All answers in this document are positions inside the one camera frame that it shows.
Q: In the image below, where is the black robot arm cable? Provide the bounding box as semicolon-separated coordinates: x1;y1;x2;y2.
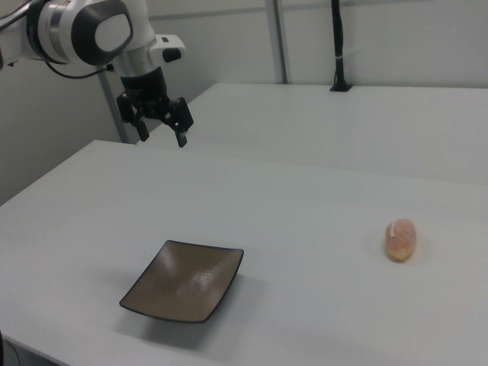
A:
44;59;115;80

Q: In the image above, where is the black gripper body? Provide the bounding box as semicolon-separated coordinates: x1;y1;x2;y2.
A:
120;67;171;120

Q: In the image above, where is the black camera stand pole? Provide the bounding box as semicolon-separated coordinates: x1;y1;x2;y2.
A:
329;0;354;93

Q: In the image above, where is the orange bread roll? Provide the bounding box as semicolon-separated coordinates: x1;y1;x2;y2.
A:
384;217;417;264

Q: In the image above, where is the grey metal post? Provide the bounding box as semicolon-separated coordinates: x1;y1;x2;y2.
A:
99;69;136;145

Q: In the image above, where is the brown square ceramic plate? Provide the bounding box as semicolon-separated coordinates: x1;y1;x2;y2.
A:
118;239;245;324

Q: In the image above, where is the grey partition frame post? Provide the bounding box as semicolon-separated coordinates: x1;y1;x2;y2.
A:
265;0;287;85

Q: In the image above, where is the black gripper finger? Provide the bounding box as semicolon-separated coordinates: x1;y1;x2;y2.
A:
116;91;152;143
159;97;194;149

